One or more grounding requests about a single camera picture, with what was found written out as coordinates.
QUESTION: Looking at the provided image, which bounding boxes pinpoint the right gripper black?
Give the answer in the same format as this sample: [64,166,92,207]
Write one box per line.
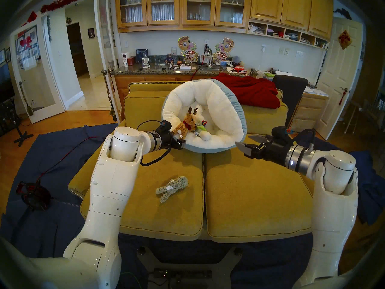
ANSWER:
[236,126,294,167]

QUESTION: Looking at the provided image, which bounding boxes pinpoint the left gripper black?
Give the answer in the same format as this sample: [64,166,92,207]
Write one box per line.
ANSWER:
[156,120,186,150]

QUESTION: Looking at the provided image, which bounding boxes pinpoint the crochet reindeer plush toy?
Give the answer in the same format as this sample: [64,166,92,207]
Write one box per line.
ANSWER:
[171,107,199,140]

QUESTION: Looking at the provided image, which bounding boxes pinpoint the grey shaggy plush toy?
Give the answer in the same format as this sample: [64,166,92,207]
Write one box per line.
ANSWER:
[156,176,189,203]

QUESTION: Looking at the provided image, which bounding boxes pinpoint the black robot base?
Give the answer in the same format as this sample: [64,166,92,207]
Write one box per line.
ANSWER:
[137,246,242,289]

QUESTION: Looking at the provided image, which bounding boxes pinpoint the white blue dog bed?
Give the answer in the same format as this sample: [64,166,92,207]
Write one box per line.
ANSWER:
[162,78,248,153]

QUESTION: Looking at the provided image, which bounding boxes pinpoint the red blanket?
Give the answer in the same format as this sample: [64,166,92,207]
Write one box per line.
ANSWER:
[214,73,281,109]

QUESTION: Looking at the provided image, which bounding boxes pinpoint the yellow sofa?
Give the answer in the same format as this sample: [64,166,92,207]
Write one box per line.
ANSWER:
[68,81,315,243]

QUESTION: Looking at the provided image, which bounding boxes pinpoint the black chair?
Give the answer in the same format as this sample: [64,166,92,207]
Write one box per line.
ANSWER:
[272,75,309,129]

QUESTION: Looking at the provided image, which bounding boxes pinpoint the wooden drawer unit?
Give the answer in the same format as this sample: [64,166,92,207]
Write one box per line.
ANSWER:
[287,91,329,134]

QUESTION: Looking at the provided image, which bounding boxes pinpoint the granite kitchen counter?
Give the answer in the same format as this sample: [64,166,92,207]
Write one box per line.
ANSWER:
[110,63,256,111]

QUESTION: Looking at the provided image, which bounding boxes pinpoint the white panel door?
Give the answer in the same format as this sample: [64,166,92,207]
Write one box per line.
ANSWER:
[314,17,364,140]

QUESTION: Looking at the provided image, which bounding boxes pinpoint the dark blue crumpled blanket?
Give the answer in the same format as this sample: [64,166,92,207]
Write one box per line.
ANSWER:
[296,132,385,225]

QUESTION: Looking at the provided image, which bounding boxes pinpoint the blue floor rug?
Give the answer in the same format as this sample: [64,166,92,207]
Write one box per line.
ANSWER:
[0,124,315,289]

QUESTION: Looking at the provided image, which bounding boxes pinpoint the red diamond door decoration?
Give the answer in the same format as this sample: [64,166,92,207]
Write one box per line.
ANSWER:
[338,30,352,50]

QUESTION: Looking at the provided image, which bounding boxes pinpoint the red black bag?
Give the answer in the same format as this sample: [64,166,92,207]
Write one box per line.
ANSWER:
[17,182,51,210]

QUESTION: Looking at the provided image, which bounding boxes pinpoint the small hanging broom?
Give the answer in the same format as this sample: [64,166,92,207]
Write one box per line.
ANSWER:
[20,81,34,117]

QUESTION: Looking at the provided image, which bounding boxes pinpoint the white door with mirror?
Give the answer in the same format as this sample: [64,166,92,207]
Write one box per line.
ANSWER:
[11,8,65,123]

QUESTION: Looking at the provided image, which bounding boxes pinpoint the black tripod stand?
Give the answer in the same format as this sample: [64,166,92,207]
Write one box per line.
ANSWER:
[14,117,33,147]

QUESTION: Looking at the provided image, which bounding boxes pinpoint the black television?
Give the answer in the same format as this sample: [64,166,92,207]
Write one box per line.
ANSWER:
[0,63,15,104]

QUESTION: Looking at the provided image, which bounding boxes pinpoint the red tinsel garland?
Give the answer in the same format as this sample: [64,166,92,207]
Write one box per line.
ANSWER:
[40,0,94,13]

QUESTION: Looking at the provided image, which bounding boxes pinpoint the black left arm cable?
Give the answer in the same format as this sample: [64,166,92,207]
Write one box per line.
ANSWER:
[137,120,172,166]

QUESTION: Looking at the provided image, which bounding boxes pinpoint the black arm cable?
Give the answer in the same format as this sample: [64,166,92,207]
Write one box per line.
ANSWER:
[293,128,316,150]
[137,120,172,166]

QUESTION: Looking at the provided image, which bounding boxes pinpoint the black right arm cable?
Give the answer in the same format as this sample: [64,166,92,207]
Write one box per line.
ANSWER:
[293,128,316,150]

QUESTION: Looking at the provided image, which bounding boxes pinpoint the hanging bell strap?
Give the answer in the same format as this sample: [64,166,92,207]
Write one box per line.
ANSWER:
[102,69,118,122]

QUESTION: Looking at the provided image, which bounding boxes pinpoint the cartoon child wall decoration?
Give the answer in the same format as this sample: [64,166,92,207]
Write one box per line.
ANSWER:
[213,38,234,64]
[178,36,199,63]

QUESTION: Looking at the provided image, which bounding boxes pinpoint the red floor cable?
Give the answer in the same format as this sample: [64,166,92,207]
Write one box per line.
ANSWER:
[36,136,100,183]

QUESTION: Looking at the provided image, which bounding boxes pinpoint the wooden wall cabinets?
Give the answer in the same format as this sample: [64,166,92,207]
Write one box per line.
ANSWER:
[115,0,334,49]

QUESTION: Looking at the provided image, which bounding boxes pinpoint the black bat wall decoration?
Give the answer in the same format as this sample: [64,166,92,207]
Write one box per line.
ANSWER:
[333,8,352,20]

